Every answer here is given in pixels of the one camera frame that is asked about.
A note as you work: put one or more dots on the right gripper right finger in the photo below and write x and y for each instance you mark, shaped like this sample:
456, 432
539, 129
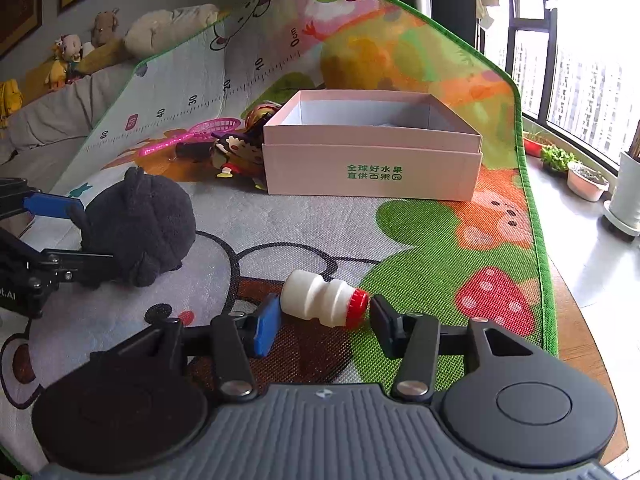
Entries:
413, 339

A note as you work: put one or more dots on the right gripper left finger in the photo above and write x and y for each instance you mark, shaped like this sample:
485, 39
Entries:
239, 337

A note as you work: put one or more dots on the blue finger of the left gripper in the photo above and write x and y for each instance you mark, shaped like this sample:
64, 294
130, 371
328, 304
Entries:
51, 206
86, 268

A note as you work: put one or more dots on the black plush toy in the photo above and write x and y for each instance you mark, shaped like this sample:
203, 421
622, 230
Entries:
145, 222

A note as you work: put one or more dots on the white yogurt bottle red cap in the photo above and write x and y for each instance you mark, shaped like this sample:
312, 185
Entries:
335, 303

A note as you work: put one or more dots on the black stick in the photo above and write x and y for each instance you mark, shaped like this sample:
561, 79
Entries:
195, 150

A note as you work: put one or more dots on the pink plastic strainer toy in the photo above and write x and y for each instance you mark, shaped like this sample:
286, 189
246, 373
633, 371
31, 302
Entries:
203, 131

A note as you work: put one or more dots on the cartoon girl rubber keychain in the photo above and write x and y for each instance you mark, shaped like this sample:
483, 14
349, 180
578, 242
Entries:
235, 155

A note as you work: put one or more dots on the pink yellow cupcake toy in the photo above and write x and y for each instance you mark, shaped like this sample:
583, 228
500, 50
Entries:
259, 114

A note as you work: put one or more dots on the yellow plush toy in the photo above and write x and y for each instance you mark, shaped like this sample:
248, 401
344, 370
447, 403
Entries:
11, 100

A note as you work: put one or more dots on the small doll figure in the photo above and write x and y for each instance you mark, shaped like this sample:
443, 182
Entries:
68, 52

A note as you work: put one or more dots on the colourful play mat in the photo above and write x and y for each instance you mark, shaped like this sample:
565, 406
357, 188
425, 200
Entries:
453, 260

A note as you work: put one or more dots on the brown plush animal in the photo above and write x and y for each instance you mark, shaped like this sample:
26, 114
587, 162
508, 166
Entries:
104, 28

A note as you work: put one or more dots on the pink cardboard box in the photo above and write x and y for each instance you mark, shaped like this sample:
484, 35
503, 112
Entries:
371, 143

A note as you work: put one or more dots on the cream plush pillow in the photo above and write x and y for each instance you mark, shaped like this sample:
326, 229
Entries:
161, 30

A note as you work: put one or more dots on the left framed picture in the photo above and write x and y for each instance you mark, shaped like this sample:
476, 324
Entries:
19, 18

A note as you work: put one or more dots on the pink bowl planter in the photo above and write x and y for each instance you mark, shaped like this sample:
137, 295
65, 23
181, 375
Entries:
585, 182

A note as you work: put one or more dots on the potted palm white pot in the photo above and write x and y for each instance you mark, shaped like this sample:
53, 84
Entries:
623, 211

